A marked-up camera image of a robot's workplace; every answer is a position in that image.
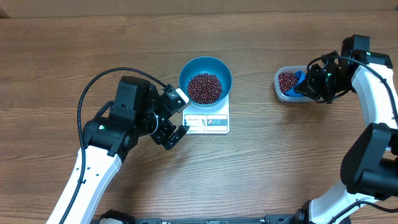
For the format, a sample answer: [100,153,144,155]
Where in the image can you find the blue plastic measuring scoop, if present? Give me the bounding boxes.
[284,71,305,97]

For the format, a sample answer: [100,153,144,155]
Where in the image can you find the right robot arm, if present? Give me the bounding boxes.
[277,50,397,223]

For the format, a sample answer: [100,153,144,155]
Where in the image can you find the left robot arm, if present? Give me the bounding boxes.
[48,76,190,223]

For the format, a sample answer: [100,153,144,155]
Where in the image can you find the red beans in bowl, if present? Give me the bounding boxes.
[187,73,223,105]

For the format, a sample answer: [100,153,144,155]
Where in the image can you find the white digital kitchen scale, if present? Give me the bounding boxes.
[182,95,230,134]

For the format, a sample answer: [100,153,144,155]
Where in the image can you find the blue metal bowl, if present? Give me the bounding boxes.
[179,57,233,107]

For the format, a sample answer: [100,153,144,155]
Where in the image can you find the red adzuki beans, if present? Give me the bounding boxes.
[278,72,299,93]

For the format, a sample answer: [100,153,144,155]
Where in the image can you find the clear plastic container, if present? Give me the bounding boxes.
[274,65,313,103]

